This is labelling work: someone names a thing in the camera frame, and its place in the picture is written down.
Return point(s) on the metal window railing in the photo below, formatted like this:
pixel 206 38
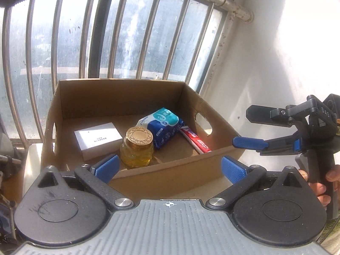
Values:
pixel 233 4

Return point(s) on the glass jar with gold lid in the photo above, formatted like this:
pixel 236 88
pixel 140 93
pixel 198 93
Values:
pixel 135 154

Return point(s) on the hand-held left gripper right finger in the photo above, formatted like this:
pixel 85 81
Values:
pixel 233 170

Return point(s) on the person's right hand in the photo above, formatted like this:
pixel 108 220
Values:
pixel 317 191

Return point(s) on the blue wet wipes pack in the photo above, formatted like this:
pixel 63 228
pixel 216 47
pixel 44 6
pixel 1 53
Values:
pixel 162 127

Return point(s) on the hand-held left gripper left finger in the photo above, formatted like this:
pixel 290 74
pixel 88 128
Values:
pixel 109 168

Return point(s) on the brown cardboard box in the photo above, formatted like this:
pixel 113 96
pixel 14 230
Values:
pixel 79 103

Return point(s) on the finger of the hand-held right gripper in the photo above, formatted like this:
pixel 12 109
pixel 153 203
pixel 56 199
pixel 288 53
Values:
pixel 249 143
pixel 263 114

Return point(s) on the red toothpaste tube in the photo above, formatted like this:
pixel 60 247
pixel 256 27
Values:
pixel 198 142

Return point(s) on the small white box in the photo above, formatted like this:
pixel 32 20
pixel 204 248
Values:
pixel 97 138

